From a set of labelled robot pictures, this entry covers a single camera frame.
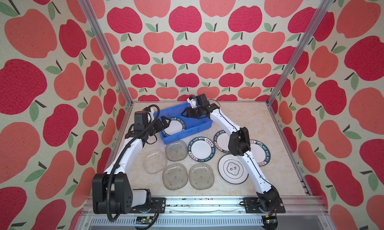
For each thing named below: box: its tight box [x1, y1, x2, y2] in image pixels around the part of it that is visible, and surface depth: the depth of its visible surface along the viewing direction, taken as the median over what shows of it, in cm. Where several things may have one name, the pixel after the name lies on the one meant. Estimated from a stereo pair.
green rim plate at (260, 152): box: [250, 139, 271, 167], surface depth 94 cm
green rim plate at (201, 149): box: [187, 136, 216, 163], surface depth 96 cm
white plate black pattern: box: [218, 154, 249, 185], surface depth 86 cm
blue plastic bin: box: [153, 102, 213, 145], surface depth 101 cm
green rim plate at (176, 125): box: [162, 117, 186, 137], surface depth 108 cm
